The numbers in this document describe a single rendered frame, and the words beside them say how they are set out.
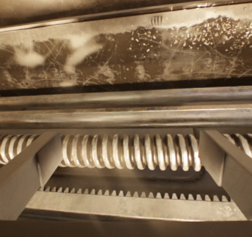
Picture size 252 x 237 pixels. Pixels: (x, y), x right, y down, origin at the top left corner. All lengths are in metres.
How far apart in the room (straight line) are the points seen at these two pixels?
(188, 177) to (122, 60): 0.33
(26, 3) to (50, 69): 0.50
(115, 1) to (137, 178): 0.73
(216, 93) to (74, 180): 0.25
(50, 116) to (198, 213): 0.23
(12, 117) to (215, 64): 0.45
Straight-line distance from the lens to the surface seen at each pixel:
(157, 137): 0.20
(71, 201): 0.27
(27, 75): 0.63
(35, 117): 0.30
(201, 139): 0.17
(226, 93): 0.30
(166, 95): 0.29
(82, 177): 0.31
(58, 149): 0.17
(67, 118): 0.28
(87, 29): 0.49
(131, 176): 0.28
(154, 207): 0.24
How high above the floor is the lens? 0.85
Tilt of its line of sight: 51 degrees down
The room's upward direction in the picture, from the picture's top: 169 degrees counter-clockwise
